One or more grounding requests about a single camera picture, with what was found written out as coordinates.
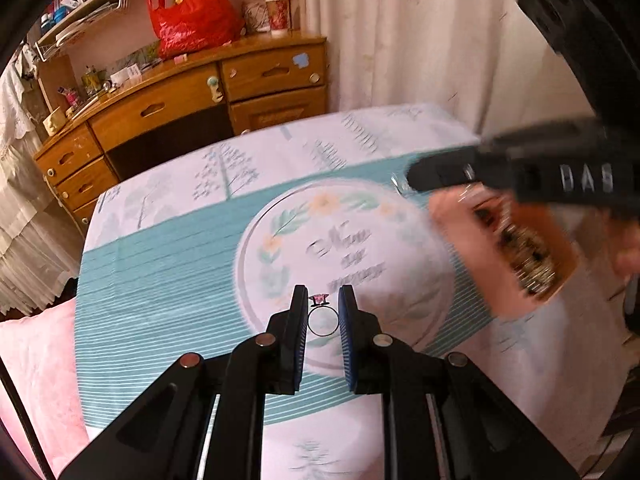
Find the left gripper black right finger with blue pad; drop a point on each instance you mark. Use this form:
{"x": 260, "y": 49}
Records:
{"x": 443, "y": 418}

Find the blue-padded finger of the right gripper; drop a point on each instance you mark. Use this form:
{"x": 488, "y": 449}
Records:
{"x": 443, "y": 169}

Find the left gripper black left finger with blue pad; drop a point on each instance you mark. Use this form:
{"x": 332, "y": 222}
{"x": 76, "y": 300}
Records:
{"x": 203, "y": 418}

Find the silver ring pink stone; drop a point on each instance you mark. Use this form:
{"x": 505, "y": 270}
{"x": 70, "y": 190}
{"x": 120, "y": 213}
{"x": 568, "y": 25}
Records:
{"x": 322, "y": 318}

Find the pink jewelry box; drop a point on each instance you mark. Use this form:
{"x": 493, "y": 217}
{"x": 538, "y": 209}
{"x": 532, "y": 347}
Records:
{"x": 517, "y": 254}

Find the person's hand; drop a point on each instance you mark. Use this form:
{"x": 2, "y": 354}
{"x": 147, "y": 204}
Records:
{"x": 622, "y": 238}

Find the pink bed blanket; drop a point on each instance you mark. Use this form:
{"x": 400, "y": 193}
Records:
{"x": 39, "y": 353}

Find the tree-print teal tablecloth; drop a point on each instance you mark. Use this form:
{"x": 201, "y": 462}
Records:
{"x": 196, "y": 254}

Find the white lace fabric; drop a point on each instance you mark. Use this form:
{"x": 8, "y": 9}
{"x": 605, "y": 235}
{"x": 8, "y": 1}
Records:
{"x": 41, "y": 246}

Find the red white paper cup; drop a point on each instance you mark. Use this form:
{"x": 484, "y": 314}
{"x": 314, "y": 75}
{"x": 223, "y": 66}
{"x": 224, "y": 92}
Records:
{"x": 279, "y": 17}

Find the red plastic bag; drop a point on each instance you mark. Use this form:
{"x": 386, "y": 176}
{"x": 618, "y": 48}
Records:
{"x": 192, "y": 25}

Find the wooden desk with drawers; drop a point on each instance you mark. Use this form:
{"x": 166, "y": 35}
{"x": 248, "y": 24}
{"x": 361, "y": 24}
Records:
{"x": 180, "y": 106}

